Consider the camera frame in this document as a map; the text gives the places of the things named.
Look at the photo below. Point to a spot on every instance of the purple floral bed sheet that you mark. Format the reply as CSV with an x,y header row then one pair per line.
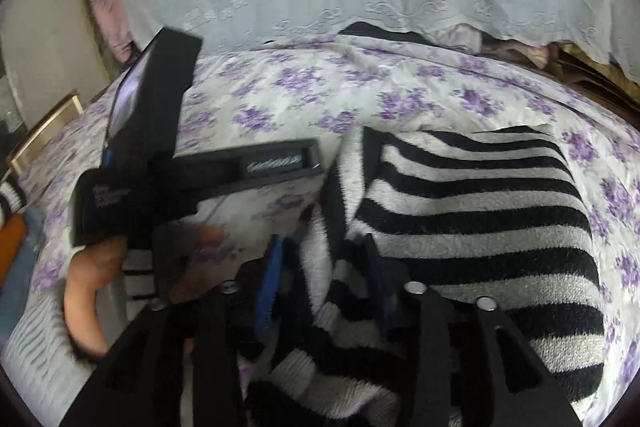
x,y
316,89

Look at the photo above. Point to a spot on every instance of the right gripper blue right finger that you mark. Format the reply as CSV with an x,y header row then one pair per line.
x,y
413,319

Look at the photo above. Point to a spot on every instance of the wooden picture frame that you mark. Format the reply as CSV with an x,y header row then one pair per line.
x,y
50,125

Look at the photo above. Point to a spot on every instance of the black white striped sweater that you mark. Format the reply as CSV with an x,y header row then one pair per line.
x,y
494,223

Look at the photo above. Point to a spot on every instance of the folded bedding stack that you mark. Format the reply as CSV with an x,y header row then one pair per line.
x,y
565,62

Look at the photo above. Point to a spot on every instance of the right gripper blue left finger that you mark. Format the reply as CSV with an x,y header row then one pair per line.
x,y
230,329

